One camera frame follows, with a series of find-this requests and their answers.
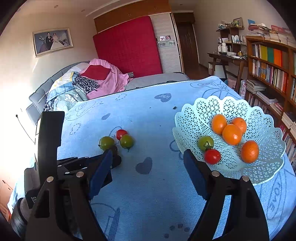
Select green tomato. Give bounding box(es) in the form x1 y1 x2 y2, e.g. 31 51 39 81
119 135 134 150
198 136 214 152
98 136 115 151

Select red tomato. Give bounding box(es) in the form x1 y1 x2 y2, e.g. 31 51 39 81
116 129 128 140
204 149 221 165

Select dark brown passion fruit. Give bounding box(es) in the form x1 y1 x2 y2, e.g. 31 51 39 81
110 146 118 158

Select large orange front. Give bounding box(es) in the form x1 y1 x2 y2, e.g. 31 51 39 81
222 124 242 146

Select small orange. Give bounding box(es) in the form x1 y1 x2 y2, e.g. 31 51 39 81
231 117 247 134

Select grey bed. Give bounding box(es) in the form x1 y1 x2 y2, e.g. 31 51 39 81
26 61 189 124

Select pile of clothes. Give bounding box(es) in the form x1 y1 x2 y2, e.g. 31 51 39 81
43 59 133 112

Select framed wedding photo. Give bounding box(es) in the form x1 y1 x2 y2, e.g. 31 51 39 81
32 28 73 57

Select white lattice plastic basket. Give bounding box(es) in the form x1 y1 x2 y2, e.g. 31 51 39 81
173 96 286 185

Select light blue patterned towel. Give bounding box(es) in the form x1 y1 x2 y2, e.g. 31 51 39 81
57 76 295 240

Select red upright mattress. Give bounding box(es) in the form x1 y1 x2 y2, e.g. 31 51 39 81
93 16 163 78

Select pink trash bin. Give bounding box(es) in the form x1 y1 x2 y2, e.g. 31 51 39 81
227 78 237 90

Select wooden wardrobe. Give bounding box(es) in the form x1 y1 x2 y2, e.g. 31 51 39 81
93 1 183 77

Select wooden bookshelf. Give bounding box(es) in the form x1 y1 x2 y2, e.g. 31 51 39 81
246 23 295 168

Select wooden desk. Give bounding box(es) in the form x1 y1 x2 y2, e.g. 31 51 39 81
208 53 248 93

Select dark wooden door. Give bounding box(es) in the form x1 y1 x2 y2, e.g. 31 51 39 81
173 12 199 74

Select small wooden shelf unit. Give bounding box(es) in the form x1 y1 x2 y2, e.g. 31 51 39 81
216 18 246 54

